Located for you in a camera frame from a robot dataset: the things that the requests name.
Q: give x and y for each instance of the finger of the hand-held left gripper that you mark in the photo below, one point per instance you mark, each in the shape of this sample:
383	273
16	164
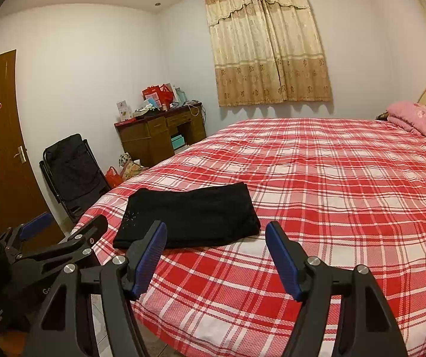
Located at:
36	225
82	236

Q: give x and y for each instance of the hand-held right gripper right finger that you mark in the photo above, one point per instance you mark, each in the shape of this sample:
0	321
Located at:
283	260

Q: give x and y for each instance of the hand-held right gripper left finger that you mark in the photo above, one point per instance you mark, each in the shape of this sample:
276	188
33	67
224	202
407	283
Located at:
149	258

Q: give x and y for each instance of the black pants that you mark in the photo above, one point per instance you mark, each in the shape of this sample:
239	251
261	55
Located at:
190	212

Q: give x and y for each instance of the brown wooden door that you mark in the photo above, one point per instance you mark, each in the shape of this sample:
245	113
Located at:
8	186

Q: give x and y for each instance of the black folding chair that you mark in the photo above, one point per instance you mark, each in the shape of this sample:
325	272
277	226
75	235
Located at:
71	171

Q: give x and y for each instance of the red plastic bag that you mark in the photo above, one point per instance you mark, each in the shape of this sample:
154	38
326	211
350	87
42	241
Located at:
113	177

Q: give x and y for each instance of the bed with red plaid sheet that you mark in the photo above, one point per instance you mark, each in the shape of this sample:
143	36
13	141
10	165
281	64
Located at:
328	193

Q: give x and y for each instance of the floral patterned bag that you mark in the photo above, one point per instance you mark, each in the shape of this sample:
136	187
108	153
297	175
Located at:
131	167

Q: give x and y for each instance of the teal box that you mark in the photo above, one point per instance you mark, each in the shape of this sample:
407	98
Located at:
178	142

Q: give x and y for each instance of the brown wooden desk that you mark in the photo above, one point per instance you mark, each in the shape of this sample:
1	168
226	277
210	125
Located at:
149	134

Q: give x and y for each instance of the white printed box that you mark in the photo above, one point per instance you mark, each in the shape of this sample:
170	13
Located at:
123	110

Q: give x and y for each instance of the red gift bag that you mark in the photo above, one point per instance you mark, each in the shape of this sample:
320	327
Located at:
159	95

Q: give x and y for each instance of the pink folded blanket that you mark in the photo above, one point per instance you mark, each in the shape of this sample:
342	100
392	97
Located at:
417	117

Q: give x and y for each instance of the beige patterned curtain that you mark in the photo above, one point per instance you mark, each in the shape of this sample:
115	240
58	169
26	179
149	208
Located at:
268	44

